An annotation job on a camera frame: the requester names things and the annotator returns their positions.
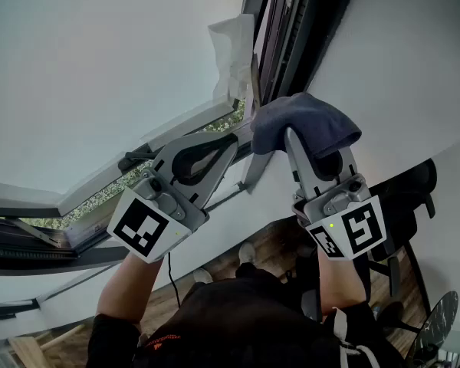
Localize wooden stick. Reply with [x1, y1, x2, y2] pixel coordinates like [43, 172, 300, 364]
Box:
[39, 322, 87, 352]

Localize black side table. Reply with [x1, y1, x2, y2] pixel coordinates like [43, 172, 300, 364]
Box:
[367, 158, 440, 317]

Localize light wooden plank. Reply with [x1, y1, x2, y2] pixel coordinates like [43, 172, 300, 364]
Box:
[7, 335, 49, 368]

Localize person's black shirt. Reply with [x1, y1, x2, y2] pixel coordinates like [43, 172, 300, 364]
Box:
[86, 301, 406, 368]

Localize dark window handle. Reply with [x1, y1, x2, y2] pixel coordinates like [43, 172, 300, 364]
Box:
[117, 149, 156, 172]

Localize thin black cable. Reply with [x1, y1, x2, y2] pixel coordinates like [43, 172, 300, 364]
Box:
[166, 251, 182, 308]

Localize person's black trousers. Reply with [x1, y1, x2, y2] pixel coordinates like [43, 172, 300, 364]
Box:
[179, 261, 323, 321]

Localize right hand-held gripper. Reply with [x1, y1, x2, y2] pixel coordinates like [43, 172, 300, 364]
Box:
[284, 126, 387, 262]

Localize open window sash with glass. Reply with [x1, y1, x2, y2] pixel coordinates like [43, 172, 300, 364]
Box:
[0, 0, 261, 252]

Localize dark window frame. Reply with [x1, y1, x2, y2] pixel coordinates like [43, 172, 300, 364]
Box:
[0, 0, 361, 279]

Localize white plastic film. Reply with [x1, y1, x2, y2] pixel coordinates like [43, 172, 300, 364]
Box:
[208, 13, 256, 109]

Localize person's left forearm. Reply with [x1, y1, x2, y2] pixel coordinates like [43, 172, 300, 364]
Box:
[97, 249, 166, 325]

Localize person's right forearm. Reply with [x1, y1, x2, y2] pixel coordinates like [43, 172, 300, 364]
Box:
[317, 249, 369, 317]

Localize round black marble table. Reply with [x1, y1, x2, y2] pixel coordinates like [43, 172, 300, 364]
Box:
[406, 290, 460, 368]

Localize dark grey cloth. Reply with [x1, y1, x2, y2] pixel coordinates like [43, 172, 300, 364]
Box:
[250, 92, 363, 160]

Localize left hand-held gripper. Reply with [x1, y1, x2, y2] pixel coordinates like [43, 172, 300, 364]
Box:
[106, 131, 239, 264]

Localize white shoe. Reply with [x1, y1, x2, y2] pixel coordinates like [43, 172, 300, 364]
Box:
[238, 241, 257, 265]
[192, 268, 215, 285]

